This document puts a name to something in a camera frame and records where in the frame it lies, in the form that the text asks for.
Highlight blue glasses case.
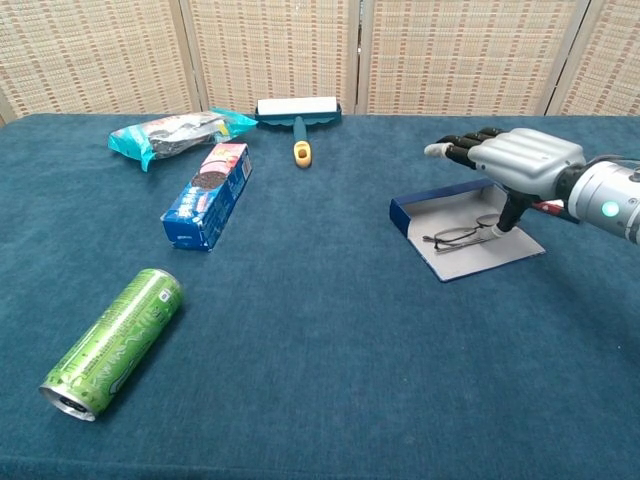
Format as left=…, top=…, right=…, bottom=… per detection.
left=389, top=179, right=547, bottom=284

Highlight bamboo folding screen panel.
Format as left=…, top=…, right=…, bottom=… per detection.
left=544, top=0, right=640, bottom=117
left=0, top=0, right=201, bottom=126
left=179, top=0, right=364, bottom=115
left=357, top=0, right=594, bottom=117

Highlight teal lint roller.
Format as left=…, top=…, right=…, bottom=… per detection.
left=254, top=96, right=344, bottom=170

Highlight thin-framed eyeglasses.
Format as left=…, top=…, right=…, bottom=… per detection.
left=422, top=213, right=501, bottom=253

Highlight blue cookie package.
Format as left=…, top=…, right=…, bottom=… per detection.
left=160, top=142, right=252, bottom=253

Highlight teal snack bag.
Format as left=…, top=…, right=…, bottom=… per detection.
left=107, top=107, right=259, bottom=173

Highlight blue table cloth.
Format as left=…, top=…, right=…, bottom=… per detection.
left=0, top=112, right=640, bottom=480

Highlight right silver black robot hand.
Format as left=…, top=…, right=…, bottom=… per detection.
left=423, top=127, right=587, bottom=236

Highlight green drink can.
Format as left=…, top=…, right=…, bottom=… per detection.
left=38, top=267, right=185, bottom=423

